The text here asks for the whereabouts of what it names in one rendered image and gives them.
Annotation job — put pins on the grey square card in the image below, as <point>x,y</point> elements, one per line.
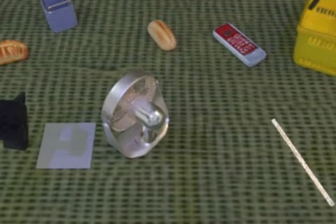
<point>52,153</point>

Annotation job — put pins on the silver desk fan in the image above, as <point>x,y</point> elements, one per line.
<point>136,119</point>

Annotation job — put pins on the scored brown bread loaf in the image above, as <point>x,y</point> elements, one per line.
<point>11,52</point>

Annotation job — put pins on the blue square bin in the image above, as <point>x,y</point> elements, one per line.
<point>61,15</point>

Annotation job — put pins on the oblong bread roll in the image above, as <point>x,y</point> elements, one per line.
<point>161,35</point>

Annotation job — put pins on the red and white phone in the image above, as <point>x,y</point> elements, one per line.
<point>239,43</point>

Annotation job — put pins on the thin white stick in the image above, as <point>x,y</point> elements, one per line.
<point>302,161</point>

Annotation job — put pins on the yellow plastic basket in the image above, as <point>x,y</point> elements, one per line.
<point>317,43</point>

